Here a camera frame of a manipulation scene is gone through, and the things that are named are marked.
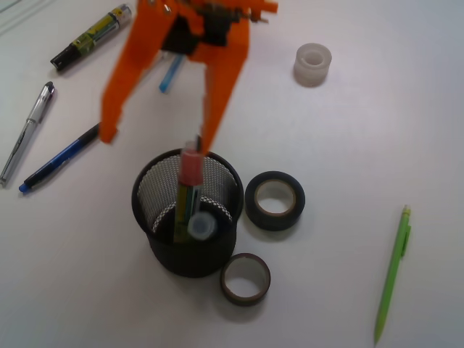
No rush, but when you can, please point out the black electrical tape roll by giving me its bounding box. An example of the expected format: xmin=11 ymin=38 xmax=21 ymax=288
xmin=245 ymin=171 xmax=305 ymax=231

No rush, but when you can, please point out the green mechanical pencil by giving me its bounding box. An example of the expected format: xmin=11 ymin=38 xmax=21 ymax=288
xmin=373 ymin=204 xmax=411 ymax=345

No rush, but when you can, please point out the red whiteboard marker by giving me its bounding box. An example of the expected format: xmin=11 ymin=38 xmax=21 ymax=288
xmin=173 ymin=140 xmax=204 ymax=244

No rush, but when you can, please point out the black whiteboard marker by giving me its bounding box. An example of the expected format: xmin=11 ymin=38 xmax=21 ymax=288
xmin=50 ymin=4 xmax=132 ymax=71

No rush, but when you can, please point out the clear tape roll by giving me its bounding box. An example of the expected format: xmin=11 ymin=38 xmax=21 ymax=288
xmin=294 ymin=43 xmax=332 ymax=87

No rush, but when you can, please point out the brown tape roll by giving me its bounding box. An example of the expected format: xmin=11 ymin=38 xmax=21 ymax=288
xmin=220 ymin=253 xmax=271 ymax=307

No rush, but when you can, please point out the orange 3D-printed gripper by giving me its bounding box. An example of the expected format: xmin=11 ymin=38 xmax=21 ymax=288
xmin=99 ymin=1 xmax=278 ymax=152

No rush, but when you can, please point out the blue whiteboard marker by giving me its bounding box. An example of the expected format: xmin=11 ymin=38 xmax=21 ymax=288
xmin=187 ymin=212 xmax=218 ymax=241

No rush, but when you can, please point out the light blue pen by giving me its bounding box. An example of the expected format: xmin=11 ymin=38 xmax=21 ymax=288
xmin=159 ymin=54 xmax=186 ymax=94

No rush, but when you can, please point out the blue black ballpoint pen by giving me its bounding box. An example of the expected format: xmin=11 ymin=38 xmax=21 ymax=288
xmin=19 ymin=123 xmax=99 ymax=194

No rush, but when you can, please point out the silver black-capped pen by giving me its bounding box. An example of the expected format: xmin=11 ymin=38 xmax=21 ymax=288
xmin=1 ymin=81 xmax=55 ymax=188

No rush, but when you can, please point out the black mesh pen holder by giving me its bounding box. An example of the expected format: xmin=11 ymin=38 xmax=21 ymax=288
xmin=131 ymin=149 xmax=244 ymax=278

